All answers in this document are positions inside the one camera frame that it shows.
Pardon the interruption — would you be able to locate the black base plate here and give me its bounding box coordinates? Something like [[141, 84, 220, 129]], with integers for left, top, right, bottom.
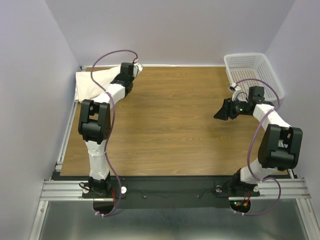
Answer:
[[41, 173, 304, 210]]

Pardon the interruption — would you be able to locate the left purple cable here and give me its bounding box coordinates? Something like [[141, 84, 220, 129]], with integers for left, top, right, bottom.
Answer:
[[90, 49, 140, 218]]

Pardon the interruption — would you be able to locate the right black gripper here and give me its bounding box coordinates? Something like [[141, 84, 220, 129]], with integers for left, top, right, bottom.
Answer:
[[212, 96, 251, 120]]

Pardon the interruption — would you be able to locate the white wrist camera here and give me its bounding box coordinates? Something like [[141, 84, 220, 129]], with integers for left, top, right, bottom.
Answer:
[[228, 82, 248, 102], [132, 62, 143, 79]]

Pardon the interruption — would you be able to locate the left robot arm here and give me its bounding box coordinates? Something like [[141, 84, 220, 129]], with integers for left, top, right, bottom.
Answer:
[[78, 62, 139, 199]]

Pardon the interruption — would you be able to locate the aluminium frame rail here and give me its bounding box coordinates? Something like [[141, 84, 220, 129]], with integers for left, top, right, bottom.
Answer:
[[40, 178, 311, 201]]

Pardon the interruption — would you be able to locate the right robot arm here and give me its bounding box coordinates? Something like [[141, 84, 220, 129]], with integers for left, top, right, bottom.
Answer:
[[213, 83, 303, 195]]

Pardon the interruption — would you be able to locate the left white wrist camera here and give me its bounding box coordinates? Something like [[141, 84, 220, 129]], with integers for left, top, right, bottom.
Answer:
[[132, 62, 143, 79]]

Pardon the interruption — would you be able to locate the white t shirt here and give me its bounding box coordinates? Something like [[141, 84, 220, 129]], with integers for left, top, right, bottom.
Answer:
[[74, 65, 121, 103]]

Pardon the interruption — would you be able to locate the electronics board with leds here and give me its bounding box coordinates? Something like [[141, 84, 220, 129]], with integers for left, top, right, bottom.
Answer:
[[230, 200, 251, 209]]

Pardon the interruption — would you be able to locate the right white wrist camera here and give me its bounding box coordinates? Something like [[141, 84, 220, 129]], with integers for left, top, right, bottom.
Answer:
[[228, 82, 248, 102]]

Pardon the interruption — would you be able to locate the left table edge rail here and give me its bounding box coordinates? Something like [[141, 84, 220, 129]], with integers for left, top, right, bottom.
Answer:
[[54, 100, 79, 172]]

